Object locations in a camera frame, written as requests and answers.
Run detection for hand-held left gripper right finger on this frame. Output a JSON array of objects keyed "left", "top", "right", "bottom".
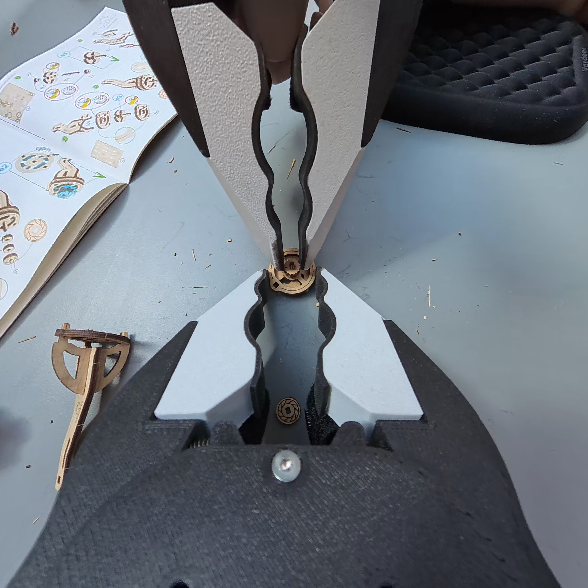
[{"left": 314, "top": 268, "right": 424, "bottom": 428}]

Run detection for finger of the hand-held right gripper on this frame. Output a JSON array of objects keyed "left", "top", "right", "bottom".
[
  {"left": 171, "top": 1, "right": 283, "bottom": 266},
  {"left": 291, "top": 0, "right": 383, "bottom": 266}
]

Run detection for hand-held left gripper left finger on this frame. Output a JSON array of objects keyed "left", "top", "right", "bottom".
[{"left": 155, "top": 269, "right": 271, "bottom": 428}]

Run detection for round wooden disc part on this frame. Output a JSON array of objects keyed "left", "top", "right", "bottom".
[{"left": 268, "top": 248, "right": 317, "bottom": 295}]

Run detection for wooden fan-shaped model part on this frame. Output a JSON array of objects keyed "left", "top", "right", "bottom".
[{"left": 51, "top": 324, "right": 131, "bottom": 491}]

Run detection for person's right hand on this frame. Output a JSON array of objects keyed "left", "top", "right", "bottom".
[{"left": 232, "top": 0, "right": 334, "bottom": 85}]

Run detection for illustrated instruction booklet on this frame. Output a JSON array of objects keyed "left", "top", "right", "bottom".
[{"left": 0, "top": 6, "right": 179, "bottom": 341}]

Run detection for black quilted cushion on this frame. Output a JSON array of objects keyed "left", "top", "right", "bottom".
[{"left": 378, "top": 18, "right": 588, "bottom": 146}]

